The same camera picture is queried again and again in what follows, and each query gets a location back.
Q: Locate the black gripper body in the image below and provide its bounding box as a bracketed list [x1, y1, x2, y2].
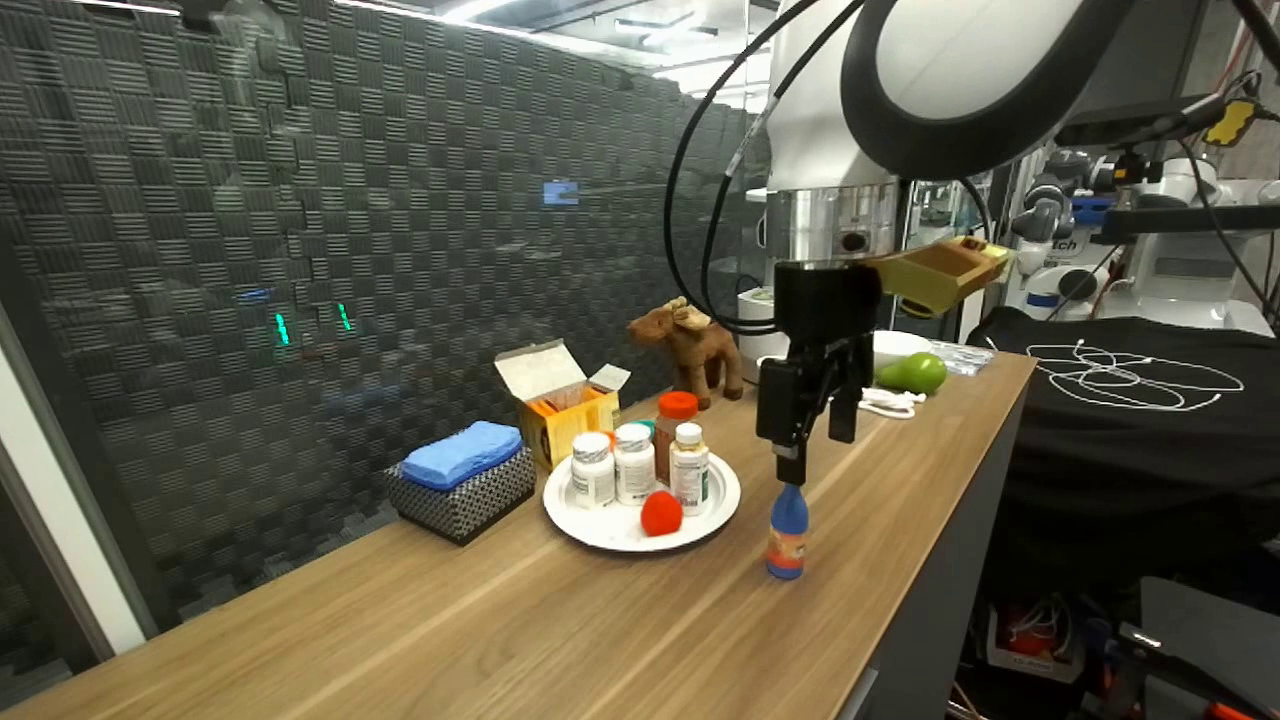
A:
[772, 260, 884, 379]

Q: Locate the red lid spice jar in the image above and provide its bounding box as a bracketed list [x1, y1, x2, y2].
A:
[651, 387, 703, 485]

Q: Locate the green label white bottle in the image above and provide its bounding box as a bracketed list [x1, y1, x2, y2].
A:
[667, 420, 714, 512]

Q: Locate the large white pill bottle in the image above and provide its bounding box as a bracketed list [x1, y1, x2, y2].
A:
[613, 420, 660, 506]

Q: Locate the small white pill bottle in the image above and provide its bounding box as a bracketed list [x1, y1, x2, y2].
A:
[568, 428, 619, 512]

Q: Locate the white paper plate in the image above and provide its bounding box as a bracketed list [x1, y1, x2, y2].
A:
[541, 447, 745, 561]

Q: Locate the green fruit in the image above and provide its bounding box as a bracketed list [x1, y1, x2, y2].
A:
[871, 349, 950, 401]

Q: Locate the brown moose plush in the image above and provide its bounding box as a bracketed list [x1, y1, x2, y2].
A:
[627, 298, 752, 409]

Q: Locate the yellow open cardboard box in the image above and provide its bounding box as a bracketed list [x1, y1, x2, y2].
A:
[487, 336, 635, 473]

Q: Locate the white lab device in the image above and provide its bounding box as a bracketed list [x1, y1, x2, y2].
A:
[1005, 185, 1116, 324]

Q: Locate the black cloth covered table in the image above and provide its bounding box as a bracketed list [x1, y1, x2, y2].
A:
[964, 307, 1280, 563]

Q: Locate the blue sponge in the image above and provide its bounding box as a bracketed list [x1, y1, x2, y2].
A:
[396, 418, 526, 498]

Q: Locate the blue box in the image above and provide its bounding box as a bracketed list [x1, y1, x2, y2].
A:
[385, 447, 541, 544]

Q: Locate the dark monitor screen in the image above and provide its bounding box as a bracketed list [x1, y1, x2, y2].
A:
[1065, 0, 1280, 138]

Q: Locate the black office chair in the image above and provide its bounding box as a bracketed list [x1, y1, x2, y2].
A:
[1124, 574, 1280, 720]

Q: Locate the yellow tag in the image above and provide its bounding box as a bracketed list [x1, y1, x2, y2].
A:
[1201, 96, 1265, 152]

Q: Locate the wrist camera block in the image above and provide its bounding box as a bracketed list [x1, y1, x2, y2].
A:
[875, 235, 1013, 320]

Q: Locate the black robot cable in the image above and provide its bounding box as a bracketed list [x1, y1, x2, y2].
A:
[654, 0, 1280, 339]

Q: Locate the thin white cable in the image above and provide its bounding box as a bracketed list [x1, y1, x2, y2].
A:
[1022, 336, 1251, 418]

